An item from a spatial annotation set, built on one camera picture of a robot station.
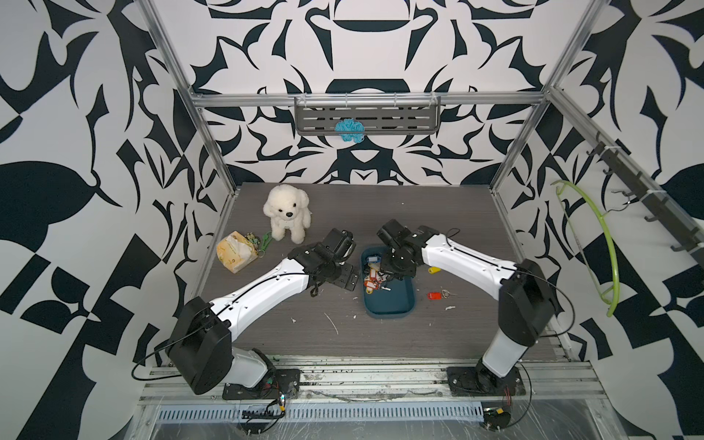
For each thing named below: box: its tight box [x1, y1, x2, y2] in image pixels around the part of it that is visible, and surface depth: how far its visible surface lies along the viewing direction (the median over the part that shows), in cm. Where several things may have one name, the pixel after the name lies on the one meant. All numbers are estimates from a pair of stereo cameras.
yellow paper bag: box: [216, 231, 259, 275], surface depth 98 cm
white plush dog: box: [262, 183, 312, 245], surface depth 95 cm
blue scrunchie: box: [335, 117, 366, 143], surface depth 93 cm
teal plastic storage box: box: [361, 245, 418, 319], surface depth 91 cm
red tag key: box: [427, 288, 459, 301], surface depth 93 cm
